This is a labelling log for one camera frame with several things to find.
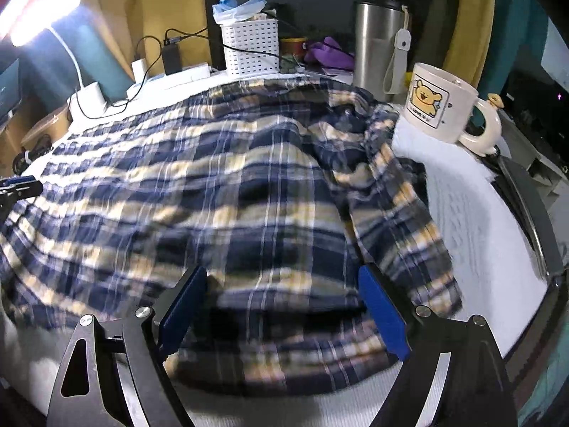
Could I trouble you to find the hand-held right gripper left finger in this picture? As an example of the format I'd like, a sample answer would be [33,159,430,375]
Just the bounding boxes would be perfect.
[47,265,209,427]

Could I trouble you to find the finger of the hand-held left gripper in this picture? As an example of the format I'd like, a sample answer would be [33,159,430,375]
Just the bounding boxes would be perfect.
[0,177,44,227]

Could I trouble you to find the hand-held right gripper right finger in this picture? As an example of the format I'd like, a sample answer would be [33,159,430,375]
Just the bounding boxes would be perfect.
[357,264,519,427]

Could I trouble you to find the blue yellow plaid shirt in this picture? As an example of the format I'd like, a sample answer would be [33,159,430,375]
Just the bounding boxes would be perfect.
[0,78,463,385]

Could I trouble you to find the tan lidded box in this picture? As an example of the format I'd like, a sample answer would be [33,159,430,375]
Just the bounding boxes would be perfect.
[22,106,74,152]

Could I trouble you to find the white desk lamp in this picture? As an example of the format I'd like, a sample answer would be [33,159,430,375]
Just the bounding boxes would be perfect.
[0,0,110,121]

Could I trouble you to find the teal curtain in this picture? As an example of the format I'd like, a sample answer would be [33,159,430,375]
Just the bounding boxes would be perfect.
[493,0,552,112]
[27,22,134,99]

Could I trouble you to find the black flat case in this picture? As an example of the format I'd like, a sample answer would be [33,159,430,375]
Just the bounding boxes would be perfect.
[493,151,563,281]

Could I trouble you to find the black power adapter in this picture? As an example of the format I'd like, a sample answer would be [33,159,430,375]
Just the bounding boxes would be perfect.
[161,44,184,76]

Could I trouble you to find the white power strip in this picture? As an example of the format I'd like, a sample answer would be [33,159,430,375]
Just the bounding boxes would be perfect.
[126,64,212,99]

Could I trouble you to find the cream bear print mug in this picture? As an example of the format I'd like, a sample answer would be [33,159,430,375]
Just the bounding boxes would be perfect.
[402,62,505,157]

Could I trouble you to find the white computer desk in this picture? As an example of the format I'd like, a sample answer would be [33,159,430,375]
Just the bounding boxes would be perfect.
[502,111,569,196]

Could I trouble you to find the yellow curtain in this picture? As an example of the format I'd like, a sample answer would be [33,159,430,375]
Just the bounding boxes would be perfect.
[440,0,496,90]
[78,0,218,94]

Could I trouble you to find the white papers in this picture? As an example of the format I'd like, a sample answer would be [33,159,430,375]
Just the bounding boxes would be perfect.
[307,64,356,85]

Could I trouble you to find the stainless steel tumbler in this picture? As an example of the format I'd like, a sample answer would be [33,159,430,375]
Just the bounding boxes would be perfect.
[353,0,412,103]

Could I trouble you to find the purple cloth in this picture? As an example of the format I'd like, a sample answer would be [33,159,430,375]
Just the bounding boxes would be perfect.
[304,36,355,68]

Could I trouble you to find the black computer monitor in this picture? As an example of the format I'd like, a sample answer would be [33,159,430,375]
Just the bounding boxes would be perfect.
[507,67,569,143]

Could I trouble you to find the white plastic basket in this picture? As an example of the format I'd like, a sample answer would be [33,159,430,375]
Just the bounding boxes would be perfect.
[221,20,282,76]

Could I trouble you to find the yellow lid jar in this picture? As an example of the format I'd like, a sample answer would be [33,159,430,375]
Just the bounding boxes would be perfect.
[281,37,307,56]

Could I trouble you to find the clear blue plastic bag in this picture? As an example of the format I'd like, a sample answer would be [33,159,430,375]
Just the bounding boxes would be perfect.
[212,0,267,24]

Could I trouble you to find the black coiled cable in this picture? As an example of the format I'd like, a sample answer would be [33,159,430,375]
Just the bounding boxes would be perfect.
[13,136,54,174]

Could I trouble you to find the black adapter cable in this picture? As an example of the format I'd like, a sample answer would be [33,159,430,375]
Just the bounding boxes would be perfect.
[164,27,283,60]

